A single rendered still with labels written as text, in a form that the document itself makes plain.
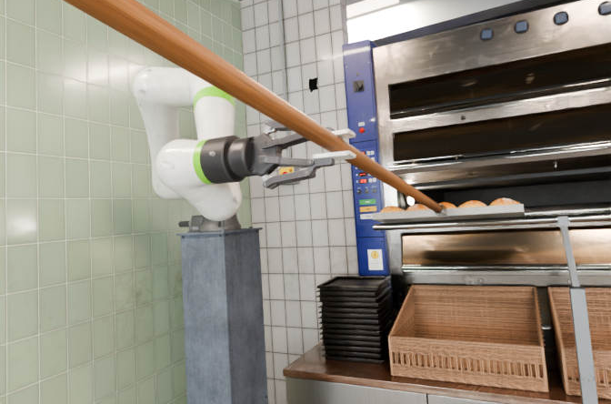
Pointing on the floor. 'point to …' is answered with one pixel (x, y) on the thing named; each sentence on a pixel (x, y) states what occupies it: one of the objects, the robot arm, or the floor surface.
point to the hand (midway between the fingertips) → (334, 146)
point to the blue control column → (363, 102)
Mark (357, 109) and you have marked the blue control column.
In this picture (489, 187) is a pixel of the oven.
